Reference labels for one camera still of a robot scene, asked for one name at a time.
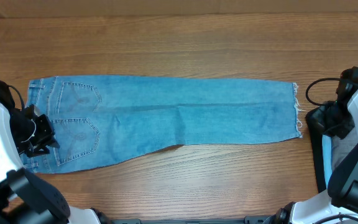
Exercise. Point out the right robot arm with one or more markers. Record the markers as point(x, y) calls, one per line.
point(339, 202)

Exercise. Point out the light blue folded garment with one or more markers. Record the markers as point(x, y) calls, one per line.
point(327, 158)

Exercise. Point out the grey folded garment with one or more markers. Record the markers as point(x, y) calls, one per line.
point(342, 147)

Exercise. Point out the black folded garment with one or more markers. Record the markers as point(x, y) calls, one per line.
point(317, 150)

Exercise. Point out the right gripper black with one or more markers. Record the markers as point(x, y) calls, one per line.
point(343, 130)

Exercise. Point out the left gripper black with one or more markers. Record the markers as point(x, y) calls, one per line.
point(48, 137)

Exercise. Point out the blue denim jeans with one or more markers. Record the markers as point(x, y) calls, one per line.
point(102, 120)

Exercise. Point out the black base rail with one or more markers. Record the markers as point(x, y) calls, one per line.
point(246, 220)

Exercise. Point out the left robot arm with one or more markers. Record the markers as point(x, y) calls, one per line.
point(24, 197)

